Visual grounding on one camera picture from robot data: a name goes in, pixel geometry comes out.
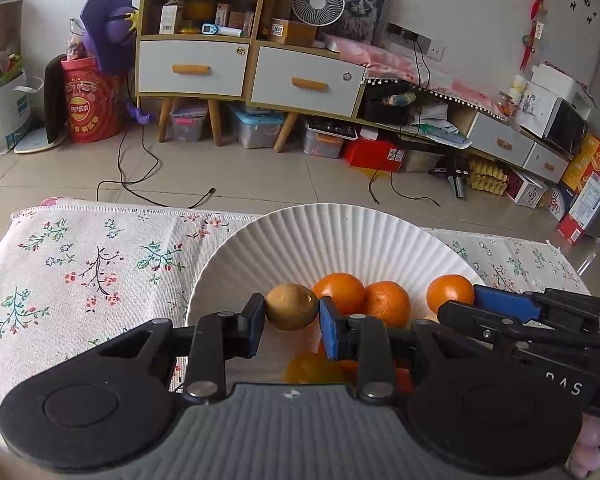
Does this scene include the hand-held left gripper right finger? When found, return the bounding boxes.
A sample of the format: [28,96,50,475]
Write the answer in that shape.
[319,296,482,404]

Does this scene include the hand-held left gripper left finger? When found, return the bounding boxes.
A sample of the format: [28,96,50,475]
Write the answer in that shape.
[87,292,267,406]

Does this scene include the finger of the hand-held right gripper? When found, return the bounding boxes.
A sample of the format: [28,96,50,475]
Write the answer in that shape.
[473,284,600,327]
[437,299,600,350]

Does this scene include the orange tomato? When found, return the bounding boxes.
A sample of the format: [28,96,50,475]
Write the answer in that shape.
[312,272,366,316]
[426,274,476,313]

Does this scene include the dark brown longan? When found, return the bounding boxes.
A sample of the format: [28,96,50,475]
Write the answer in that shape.
[265,283,320,331]

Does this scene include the yellow-orange tomato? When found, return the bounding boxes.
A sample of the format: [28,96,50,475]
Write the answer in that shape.
[285,352,351,386]

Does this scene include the orange mandarin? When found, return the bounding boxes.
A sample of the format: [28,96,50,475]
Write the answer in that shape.
[364,281,412,328]

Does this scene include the white ribbed plate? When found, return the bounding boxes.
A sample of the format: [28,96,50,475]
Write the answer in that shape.
[186,203,486,396]

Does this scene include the person's right hand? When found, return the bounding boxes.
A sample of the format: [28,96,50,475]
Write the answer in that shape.
[569,414,600,480]

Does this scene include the red white round tin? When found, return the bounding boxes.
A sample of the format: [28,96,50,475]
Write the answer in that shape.
[545,185,573,223]

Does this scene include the white printed carton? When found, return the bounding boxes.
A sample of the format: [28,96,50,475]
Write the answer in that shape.
[505,170,548,209]

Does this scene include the red and white box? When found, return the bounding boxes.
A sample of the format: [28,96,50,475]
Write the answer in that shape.
[556,172,600,246]

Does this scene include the yellow egg carton stack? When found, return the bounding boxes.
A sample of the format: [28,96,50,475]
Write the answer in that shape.
[467,157,510,196]

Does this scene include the black handheld device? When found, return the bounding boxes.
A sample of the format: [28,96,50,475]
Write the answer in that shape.
[429,155,473,200]

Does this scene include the floral tablecloth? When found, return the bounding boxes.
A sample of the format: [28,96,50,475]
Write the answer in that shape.
[0,197,593,426]

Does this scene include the low wooden drawer cabinet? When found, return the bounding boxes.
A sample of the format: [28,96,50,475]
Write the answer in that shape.
[360,75,571,183]

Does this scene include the orange cardboard box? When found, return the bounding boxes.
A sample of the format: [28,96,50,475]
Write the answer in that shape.
[560,134,600,196]

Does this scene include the red cardboard box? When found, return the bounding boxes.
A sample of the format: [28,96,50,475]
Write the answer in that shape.
[342,137,406,173]

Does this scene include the white microwave oven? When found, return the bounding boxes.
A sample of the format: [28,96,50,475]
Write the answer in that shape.
[512,80,590,155]

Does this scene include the clear box with black lid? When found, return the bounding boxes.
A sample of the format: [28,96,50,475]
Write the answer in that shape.
[302,117,358,160]

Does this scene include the blue lid storage box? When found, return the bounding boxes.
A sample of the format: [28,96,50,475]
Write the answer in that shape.
[229,105,286,150]

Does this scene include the clear plastic storage box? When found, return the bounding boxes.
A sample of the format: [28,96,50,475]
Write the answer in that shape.
[169,102,210,143]

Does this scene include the black storage case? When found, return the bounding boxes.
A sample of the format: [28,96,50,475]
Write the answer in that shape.
[362,82,416,126]

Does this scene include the white flat box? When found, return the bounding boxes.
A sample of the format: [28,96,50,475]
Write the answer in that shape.
[530,62,596,106]

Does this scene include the wooden cabinet with white drawer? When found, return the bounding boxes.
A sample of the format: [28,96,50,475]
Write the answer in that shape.
[245,0,370,153]
[135,0,273,147]

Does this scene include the red round barrel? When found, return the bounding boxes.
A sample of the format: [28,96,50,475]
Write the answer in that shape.
[60,56,123,143]

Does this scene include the pink lace cloth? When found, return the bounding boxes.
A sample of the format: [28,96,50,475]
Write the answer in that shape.
[332,37,506,111]

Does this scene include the small cardboard box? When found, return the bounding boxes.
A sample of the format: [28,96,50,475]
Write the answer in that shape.
[270,18,318,47]

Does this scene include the white blue thermometer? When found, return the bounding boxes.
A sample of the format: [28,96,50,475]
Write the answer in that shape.
[201,22,243,38]

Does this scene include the black panel on white base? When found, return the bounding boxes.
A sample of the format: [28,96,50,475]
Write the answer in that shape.
[14,54,72,155]

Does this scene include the small orange medicine boxes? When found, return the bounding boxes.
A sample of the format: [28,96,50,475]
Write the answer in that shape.
[215,2,256,36]

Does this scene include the white carton with barcode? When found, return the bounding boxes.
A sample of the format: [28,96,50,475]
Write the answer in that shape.
[160,4,181,36]

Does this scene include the framed cat picture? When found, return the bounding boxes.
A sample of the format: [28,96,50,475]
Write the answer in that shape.
[325,0,399,48]

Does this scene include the white paper shopping bag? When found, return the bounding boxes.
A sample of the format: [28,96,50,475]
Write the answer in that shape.
[0,70,45,160]

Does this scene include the white desk fan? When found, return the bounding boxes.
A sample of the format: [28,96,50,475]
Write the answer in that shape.
[292,0,346,41]

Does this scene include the clear snack bag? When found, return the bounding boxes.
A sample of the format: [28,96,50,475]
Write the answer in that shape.
[64,17,88,61]

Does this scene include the purple plush toy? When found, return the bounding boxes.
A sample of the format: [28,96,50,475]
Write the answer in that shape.
[80,0,156,126]

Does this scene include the black floor cable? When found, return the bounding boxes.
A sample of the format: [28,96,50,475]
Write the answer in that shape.
[369,167,442,208]
[96,72,218,210]

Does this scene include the red hanging wall decoration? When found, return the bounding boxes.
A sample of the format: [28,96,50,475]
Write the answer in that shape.
[519,0,553,73]

